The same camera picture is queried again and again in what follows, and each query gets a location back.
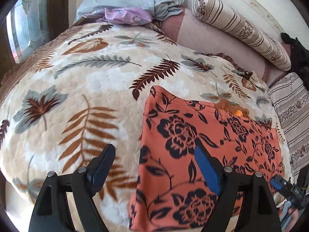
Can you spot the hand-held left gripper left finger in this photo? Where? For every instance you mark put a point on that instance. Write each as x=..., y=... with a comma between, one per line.
x=101, y=171

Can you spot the orange floral dress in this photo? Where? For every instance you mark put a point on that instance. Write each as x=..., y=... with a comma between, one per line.
x=183, y=130

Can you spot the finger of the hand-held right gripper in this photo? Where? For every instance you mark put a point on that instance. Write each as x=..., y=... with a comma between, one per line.
x=277, y=183

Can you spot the cream leaf-print blanket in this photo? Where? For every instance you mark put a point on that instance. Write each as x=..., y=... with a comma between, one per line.
x=84, y=82

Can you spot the stained glass window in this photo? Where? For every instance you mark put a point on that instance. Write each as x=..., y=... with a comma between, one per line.
x=29, y=24

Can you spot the long striped floral pillow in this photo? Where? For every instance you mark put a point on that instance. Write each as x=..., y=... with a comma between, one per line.
x=241, y=29

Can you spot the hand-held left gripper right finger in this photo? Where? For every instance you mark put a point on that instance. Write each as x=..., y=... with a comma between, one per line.
x=208, y=171

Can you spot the black jacket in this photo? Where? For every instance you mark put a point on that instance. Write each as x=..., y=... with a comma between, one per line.
x=299, y=55

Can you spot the purple floral cloth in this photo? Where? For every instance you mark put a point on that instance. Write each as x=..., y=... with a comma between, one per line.
x=125, y=15

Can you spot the square striped floral cushion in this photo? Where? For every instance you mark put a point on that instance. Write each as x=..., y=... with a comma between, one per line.
x=293, y=116

